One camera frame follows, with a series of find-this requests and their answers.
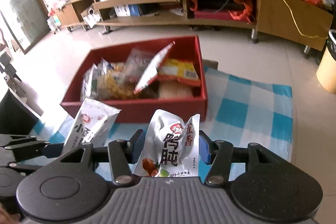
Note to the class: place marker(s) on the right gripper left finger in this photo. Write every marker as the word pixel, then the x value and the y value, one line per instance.
pixel 121 154

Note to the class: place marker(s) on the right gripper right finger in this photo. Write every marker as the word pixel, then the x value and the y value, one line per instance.
pixel 218 154

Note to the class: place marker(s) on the white pouch snack packet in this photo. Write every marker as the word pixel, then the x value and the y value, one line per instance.
pixel 92 124

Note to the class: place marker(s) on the white duck gizzard pouch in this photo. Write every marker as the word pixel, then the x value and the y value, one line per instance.
pixel 171 147

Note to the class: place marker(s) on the waffle snack bag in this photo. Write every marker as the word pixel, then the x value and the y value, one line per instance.
pixel 104 81

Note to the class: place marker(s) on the white round cake packet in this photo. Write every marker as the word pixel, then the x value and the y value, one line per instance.
pixel 174 90

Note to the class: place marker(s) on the red white snack packet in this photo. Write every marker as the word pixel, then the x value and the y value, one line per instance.
pixel 151 71

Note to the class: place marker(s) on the red yellow snack packet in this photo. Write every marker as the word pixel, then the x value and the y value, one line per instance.
pixel 178 70

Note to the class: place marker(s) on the blue white checkered tablecloth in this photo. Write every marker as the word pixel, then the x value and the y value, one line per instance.
pixel 240 111

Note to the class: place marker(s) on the red cardboard box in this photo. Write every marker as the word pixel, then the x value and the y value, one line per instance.
pixel 136 56

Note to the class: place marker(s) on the yellow trash bin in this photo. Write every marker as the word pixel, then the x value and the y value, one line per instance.
pixel 326 72

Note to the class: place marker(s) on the orange plastic bag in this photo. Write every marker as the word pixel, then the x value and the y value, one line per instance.
pixel 228 10

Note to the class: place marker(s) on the blue white box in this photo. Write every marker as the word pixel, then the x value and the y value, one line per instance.
pixel 128 10

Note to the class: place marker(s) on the wooden TV stand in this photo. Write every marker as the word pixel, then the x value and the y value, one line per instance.
pixel 302 21

